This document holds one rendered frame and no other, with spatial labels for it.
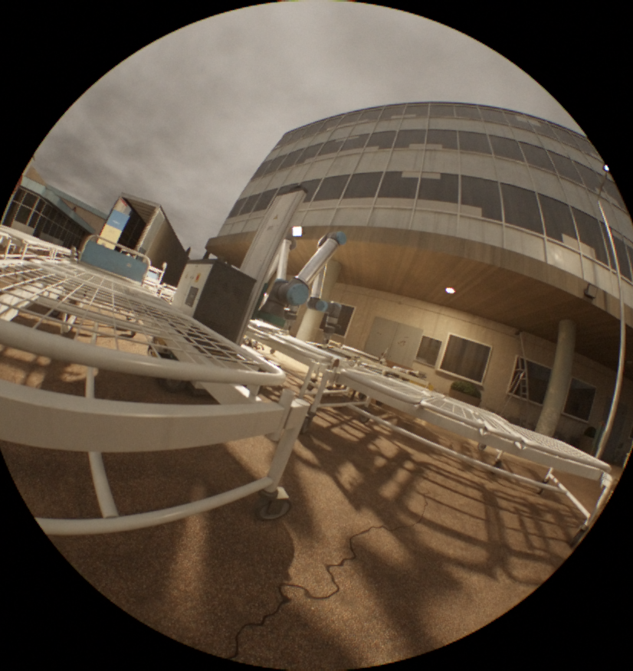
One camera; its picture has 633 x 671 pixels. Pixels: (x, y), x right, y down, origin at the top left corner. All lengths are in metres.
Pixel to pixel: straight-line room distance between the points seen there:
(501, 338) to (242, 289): 7.81
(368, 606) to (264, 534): 0.38
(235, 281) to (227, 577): 1.36
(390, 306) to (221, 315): 7.34
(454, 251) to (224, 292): 4.57
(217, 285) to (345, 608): 1.49
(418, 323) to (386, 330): 1.19
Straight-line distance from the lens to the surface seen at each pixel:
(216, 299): 1.31
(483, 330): 8.03
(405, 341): 7.74
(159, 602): 0.62
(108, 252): 2.25
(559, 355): 6.76
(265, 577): 0.67
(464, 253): 5.04
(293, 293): 1.39
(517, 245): 6.08
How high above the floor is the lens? 0.60
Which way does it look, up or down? 1 degrees up
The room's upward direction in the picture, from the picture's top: 20 degrees clockwise
